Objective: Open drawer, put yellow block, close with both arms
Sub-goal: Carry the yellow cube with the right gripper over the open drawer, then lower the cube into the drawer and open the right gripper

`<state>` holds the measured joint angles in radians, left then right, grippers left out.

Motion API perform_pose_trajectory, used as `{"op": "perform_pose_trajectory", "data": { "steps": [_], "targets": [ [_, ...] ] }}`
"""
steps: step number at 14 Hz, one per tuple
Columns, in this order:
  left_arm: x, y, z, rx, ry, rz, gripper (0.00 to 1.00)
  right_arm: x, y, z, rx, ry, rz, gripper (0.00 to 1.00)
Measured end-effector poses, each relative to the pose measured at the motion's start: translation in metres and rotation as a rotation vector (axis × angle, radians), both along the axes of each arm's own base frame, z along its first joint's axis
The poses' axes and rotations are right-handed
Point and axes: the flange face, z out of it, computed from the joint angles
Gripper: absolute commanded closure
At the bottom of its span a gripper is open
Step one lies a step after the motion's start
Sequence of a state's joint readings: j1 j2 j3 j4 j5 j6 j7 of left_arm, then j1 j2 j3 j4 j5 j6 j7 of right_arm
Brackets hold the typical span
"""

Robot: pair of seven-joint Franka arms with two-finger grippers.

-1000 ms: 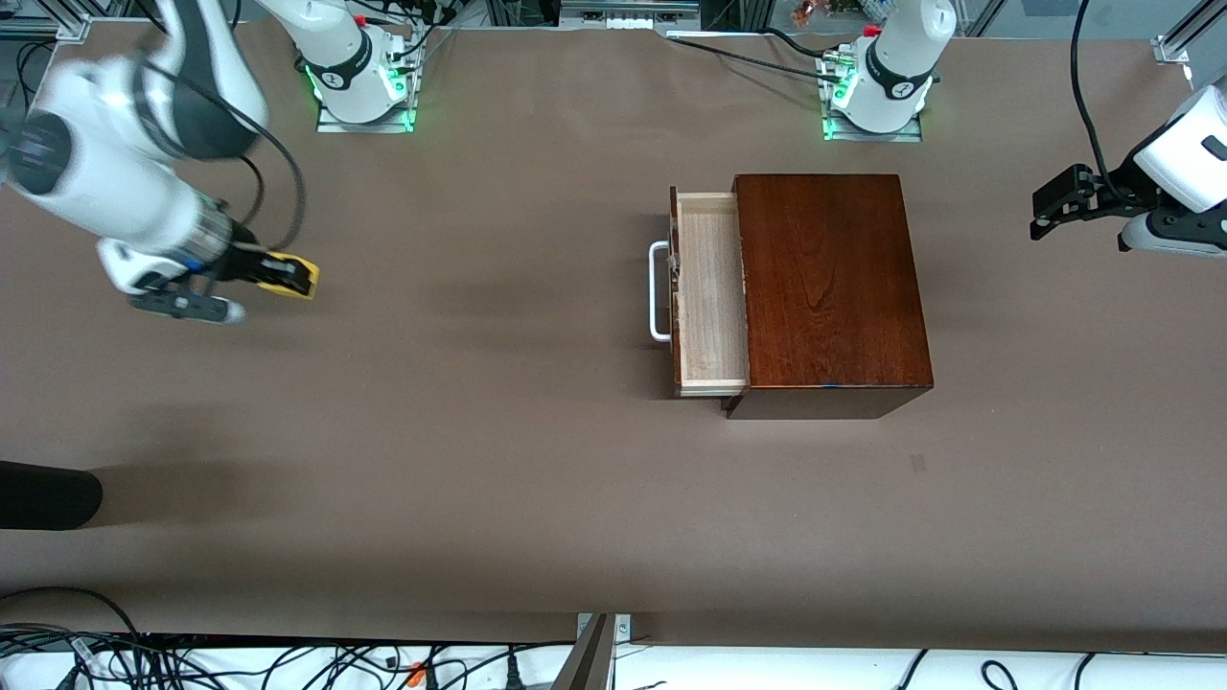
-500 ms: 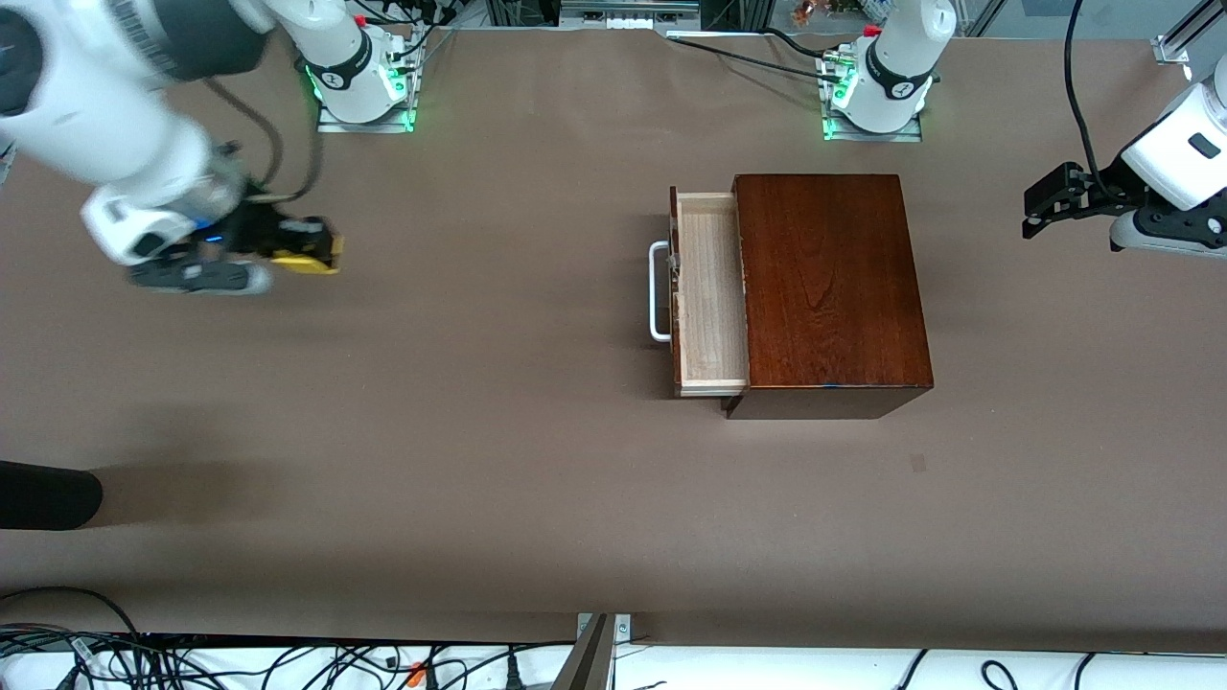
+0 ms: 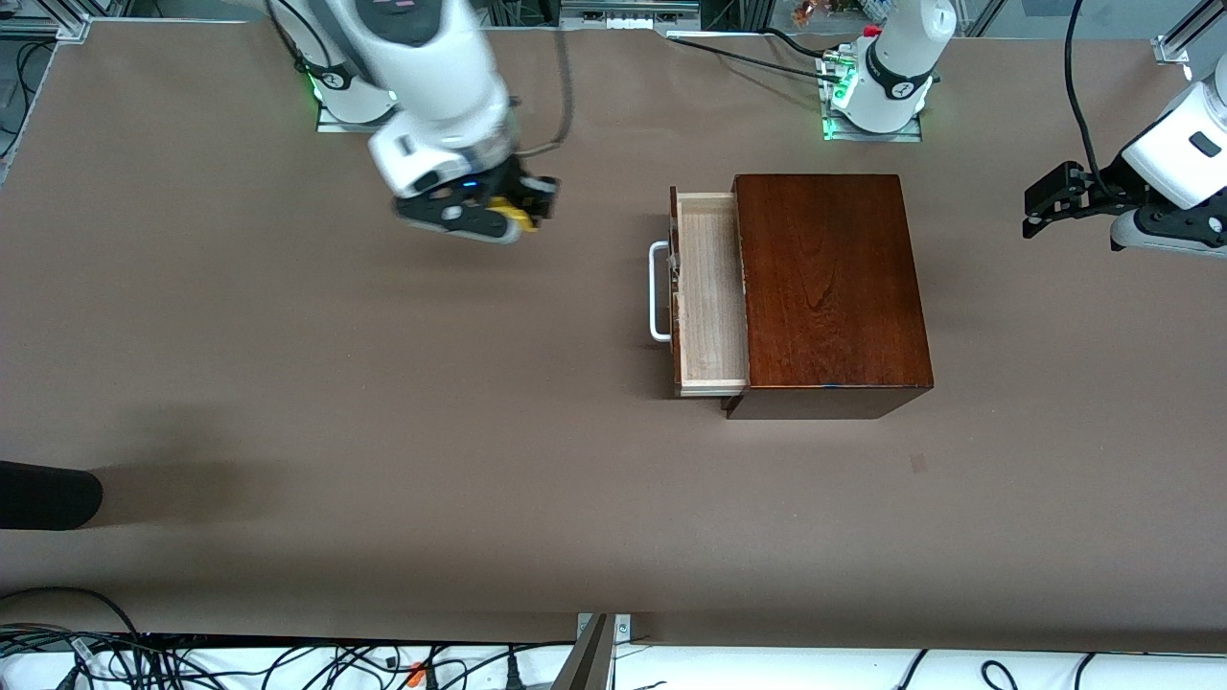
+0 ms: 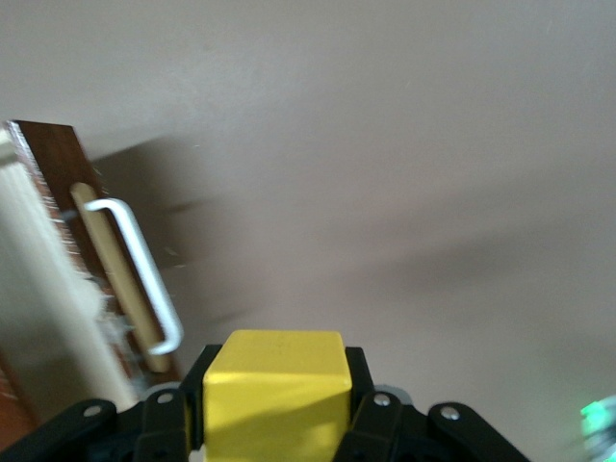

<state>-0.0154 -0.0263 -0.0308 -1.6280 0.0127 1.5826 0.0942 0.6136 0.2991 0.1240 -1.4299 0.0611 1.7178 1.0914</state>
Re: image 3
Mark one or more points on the metal corner bracket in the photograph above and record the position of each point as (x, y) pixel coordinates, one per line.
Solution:
(623, 628)

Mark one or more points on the black foam roll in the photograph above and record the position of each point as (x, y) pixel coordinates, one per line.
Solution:
(48, 494)

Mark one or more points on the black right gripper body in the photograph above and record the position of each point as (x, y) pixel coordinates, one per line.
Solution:
(519, 184)

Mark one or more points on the wooden drawer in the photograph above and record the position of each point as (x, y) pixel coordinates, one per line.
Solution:
(709, 287)

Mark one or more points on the aluminium profile bar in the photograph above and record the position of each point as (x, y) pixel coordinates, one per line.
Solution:
(587, 661)

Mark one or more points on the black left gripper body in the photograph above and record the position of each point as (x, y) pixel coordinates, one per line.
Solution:
(1105, 182)

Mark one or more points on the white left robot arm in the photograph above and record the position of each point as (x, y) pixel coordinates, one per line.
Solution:
(891, 67)

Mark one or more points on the aluminium frame corner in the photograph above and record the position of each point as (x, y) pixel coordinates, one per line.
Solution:
(1189, 34)

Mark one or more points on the white power strip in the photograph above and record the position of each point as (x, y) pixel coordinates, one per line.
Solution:
(628, 17)

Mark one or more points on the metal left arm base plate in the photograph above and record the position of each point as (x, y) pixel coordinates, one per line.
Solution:
(872, 137)

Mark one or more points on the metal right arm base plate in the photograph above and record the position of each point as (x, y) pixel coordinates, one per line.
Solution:
(345, 125)

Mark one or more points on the dark wooden drawer cabinet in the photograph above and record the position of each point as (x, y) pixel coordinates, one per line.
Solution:
(834, 287)

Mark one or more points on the yellow block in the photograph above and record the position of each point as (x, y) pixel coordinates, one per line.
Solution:
(513, 216)

